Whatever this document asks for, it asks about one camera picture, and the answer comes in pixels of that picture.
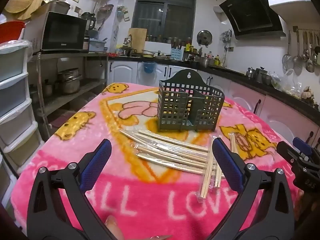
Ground chrome faucet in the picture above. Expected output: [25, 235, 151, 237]
[124, 36, 133, 55]

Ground plastic drawer cabinet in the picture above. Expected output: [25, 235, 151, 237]
[0, 40, 42, 175]

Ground dark green utensil basket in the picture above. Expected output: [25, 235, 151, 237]
[158, 69, 225, 132]

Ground small steel pot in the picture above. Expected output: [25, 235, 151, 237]
[44, 80, 54, 97]

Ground black range hood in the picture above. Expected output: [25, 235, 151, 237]
[219, 0, 287, 39]

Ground black kitchen countertop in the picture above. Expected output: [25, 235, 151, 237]
[107, 54, 320, 110]

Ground person's left hand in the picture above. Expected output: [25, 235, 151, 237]
[104, 216, 173, 240]

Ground black microwave oven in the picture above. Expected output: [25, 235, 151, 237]
[24, 11, 88, 52]

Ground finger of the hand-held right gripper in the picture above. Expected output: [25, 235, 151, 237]
[293, 137, 320, 159]
[276, 141, 320, 170]

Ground blue hanging bag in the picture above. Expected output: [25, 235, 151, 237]
[143, 61, 157, 73]

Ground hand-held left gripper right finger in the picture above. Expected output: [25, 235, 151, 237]
[211, 137, 295, 240]

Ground large steel pot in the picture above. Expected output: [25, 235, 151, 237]
[57, 67, 82, 94]

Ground metal shelf rack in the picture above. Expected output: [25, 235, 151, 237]
[32, 51, 109, 140]

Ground red plastic basin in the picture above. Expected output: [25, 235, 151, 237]
[0, 21, 26, 44]

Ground row of glass jars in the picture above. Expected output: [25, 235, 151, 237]
[146, 35, 193, 49]

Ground light blue storage box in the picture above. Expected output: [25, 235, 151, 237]
[89, 38, 108, 53]

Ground blender jug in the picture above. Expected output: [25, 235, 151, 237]
[80, 12, 97, 32]

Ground round wooden board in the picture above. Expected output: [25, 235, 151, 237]
[17, 0, 50, 21]

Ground person's right hand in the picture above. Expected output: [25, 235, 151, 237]
[295, 189, 307, 220]

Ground light blue knife rack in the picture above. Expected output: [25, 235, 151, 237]
[171, 45, 185, 61]

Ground steel cooking pot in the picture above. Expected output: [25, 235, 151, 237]
[199, 56, 214, 68]

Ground bunch of chopsticks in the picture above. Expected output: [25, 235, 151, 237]
[119, 129, 239, 203]

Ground wooden cutting board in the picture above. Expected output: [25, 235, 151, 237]
[128, 28, 147, 50]

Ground plastic bag of vegetables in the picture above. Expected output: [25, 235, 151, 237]
[271, 71, 303, 98]

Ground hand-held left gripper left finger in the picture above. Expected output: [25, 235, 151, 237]
[26, 139, 113, 240]

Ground bunch of hanging kitchen tools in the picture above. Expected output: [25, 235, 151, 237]
[220, 29, 233, 47]

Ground dark window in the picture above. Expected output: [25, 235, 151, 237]
[132, 0, 197, 40]

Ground steel baking pan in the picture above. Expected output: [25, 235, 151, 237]
[31, 1, 71, 18]

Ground pink printed blanket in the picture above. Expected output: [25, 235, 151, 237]
[10, 82, 304, 240]

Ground hanging strainer pan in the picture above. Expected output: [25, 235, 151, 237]
[99, 4, 114, 30]

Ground steel pot lid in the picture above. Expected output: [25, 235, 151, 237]
[197, 30, 213, 48]

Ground pink base cabinets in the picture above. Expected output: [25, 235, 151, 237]
[225, 80, 320, 153]

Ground white base cabinets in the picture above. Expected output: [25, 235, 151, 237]
[107, 60, 232, 92]

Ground row of hanging steel ladles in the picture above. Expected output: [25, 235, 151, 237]
[282, 26, 320, 75]

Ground wall pocket organizer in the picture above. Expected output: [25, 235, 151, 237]
[117, 5, 130, 22]

